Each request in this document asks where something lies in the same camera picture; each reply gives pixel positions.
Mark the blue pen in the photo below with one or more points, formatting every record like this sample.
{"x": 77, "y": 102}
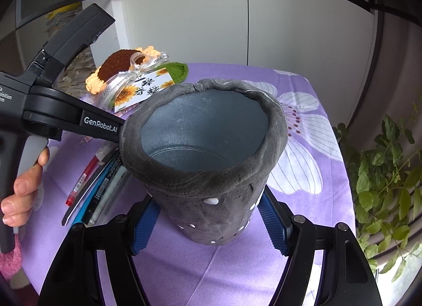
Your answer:
{"x": 90, "y": 205}

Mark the black pen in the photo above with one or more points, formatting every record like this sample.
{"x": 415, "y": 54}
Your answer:
{"x": 88, "y": 185}

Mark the grey felt pen holder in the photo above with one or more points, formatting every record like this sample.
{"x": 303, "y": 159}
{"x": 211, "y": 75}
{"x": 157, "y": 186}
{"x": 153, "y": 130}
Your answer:
{"x": 204, "y": 152}

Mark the red gel pen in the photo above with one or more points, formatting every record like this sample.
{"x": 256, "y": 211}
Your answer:
{"x": 86, "y": 172}

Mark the person's left hand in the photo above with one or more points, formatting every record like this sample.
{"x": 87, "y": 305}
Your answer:
{"x": 17, "y": 207}

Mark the stack of papers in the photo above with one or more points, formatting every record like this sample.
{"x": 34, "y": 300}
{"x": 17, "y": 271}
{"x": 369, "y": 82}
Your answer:
{"x": 69, "y": 48}

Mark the purple floral tablecloth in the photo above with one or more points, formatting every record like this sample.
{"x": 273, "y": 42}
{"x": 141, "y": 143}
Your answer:
{"x": 310, "y": 177}

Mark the green potted plant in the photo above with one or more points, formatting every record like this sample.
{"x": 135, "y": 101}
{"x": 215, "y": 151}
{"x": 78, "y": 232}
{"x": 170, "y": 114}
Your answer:
{"x": 385, "y": 183}

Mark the sunflower greeting card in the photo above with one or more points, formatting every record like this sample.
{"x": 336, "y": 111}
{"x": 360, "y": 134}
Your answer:
{"x": 142, "y": 88}

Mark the translucent white ribbon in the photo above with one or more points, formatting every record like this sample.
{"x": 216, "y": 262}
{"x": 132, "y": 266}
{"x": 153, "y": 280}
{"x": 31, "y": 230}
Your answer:
{"x": 105, "y": 99}

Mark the crochet sunflower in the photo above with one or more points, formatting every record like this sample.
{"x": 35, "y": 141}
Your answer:
{"x": 119, "y": 61}

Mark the white cabinet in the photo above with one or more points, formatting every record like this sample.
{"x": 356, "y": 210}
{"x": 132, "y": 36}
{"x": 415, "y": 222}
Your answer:
{"x": 330, "y": 42}

